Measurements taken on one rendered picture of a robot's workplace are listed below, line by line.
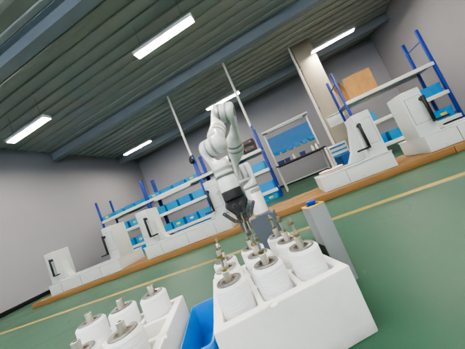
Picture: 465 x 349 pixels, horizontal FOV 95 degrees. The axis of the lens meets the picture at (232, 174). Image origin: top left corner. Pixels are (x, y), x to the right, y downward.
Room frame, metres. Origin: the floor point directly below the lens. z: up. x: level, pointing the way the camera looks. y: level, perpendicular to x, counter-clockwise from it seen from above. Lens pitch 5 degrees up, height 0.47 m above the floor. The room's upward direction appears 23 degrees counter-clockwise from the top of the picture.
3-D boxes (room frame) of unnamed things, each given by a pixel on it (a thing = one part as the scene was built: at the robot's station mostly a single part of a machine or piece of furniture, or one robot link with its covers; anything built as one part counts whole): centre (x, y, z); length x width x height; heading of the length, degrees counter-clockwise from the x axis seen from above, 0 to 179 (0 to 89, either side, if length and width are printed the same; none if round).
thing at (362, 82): (4.99, -3.48, 1.70); 0.71 x 0.54 x 0.51; 79
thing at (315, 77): (6.49, -3.52, 2.00); 0.56 x 0.56 x 4.00; 76
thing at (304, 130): (6.12, -1.96, 0.94); 1.40 x 0.70 x 1.89; 76
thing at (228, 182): (0.78, 0.03, 0.52); 0.11 x 0.09 x 0.06; 13
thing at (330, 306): (0.77, 0.03, 0.09); 0.39 x 0.39 x 0.18; 8
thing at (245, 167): (1.32, -0.08, 0.54); 0.09 x 0.09 x 0.17; 3
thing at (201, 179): (6.25, 1.65, 0.97); 5.51 x 0.64 x 1.94; 76
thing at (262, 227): (1.32, -0.07, 0.15); 0.14 x 0.14 x 0.30; 76
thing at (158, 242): (3.34, 0.90, 0.45); 1.45 x 0.57 x 0.74; 76
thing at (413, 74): (4.85, -3.95, 1.10); 1.89 x 0.64 x 2.20; 76
